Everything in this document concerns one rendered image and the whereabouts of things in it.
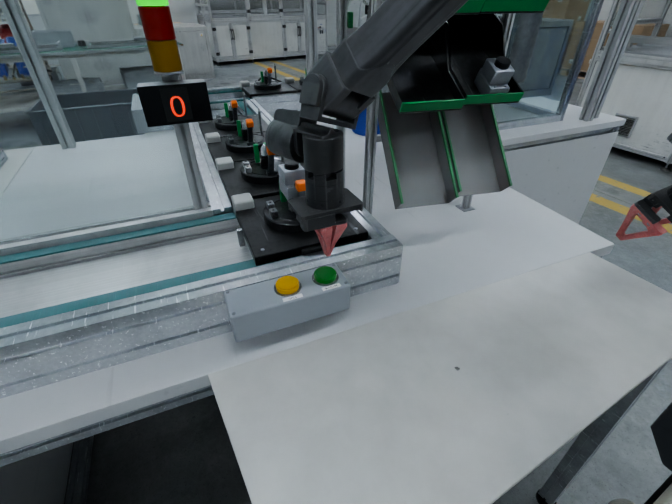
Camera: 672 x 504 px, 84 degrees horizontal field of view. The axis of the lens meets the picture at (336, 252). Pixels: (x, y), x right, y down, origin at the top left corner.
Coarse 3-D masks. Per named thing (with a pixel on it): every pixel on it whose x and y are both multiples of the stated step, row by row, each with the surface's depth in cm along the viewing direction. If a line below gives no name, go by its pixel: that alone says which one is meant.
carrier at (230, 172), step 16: (256, 144) 101; (224, 160) 104; (256, 160) 103; (288, 160) 110; (224, 176) 100; (240, 176) 100; (256, 176) 95; (272, 176) 96; (240, 192) 92; (256, 192) 92; (272, 192) 92
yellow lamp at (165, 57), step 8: (168, 40) 65; (176, 40) 67; (152, 48) 65; (160, 48) 65; (168, 48) 65; (176, 48) 66; (152, 56) 66; (160, 56) 65; (168, 56) 66; (176, 56) 67; (152, 64) 67; (160, 64) 66; (168, 64) 66; (176, 64) 67
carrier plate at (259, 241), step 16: (256, 208) 86; (240, 224) 80; (256, 224) 80; (352, 224) 80; (256, 240) 75; (272, 240) 75; (288, 240) 75; (304, 240) 75; (352, 240) 77; (256, 256) 70; (272, 256) 71; (288, 256) 73
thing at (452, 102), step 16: (368, 16) 81; (432, 48) 81; (416, 64) 80; (432, 64) 80; (448, 64) 76; (400, 80) 76; (416, 80) 77; (432, 80) 77; (448, 80) 76; (400, 96) 71; (416, 96) 74; (432, 96) 75; (448, 96) 75; (400, 112) 71; (416, 112) 72
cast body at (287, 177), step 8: (280, 168) 76; (288, 168) 75; (296, 168) 75; (280, 176) 78; (288, 176) 75; (296, 176) 75; (304, 176) 76; (280, 184) 79; (288, 184) 76; (288, 192) 75; (296, 192) 76
